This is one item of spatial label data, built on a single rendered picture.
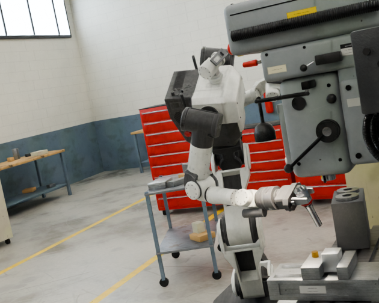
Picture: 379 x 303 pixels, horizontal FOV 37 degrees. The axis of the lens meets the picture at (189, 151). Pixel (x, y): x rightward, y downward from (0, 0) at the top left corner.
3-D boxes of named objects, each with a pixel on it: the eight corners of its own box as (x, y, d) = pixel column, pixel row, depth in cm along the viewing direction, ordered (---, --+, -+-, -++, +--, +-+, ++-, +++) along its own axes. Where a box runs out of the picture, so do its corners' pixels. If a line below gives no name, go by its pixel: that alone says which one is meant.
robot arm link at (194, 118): (181, 144, 226) (185, 112, 220) (187, 136, 234) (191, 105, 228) (210, 150, 224) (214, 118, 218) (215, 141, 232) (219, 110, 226)
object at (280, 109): (286, 166, 190) (275, 104, 188) (289, 164, 194) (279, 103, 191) (297, 165, 188) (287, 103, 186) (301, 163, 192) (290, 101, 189)
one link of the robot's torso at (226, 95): (178, 163, 251) (157, 101, 228) (192, 114, 275) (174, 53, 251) (245, 161, 242) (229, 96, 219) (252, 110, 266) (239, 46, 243)
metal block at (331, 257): (323, 272, 179) (320, 254, 178) (328, 265, 184) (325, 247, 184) (340, 272, 177) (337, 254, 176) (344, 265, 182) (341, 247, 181)
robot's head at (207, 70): (201, 82, 234) (196, 65, 228) (214, 68, 239) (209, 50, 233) (214, 85, 230) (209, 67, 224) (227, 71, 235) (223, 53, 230)
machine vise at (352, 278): (269, 300, 184) (264, 268, 183) (283, 282, 197) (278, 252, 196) (381, 302, 168) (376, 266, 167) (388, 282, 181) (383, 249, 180)
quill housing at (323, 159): (292, 180, 181) (275, 80, 178) (308, 166, 200) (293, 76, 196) (352, 174, 173) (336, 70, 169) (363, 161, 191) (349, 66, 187)
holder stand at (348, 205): (337, 250, 219) (329, 201, 216) (340, 233, 240) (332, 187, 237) (370, 248, 215) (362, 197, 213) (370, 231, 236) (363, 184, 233)
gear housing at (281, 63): (263, 83, 177) (257, 51, 176) (285, 77, 199) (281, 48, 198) (373, 64, 162) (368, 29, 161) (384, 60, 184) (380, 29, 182)
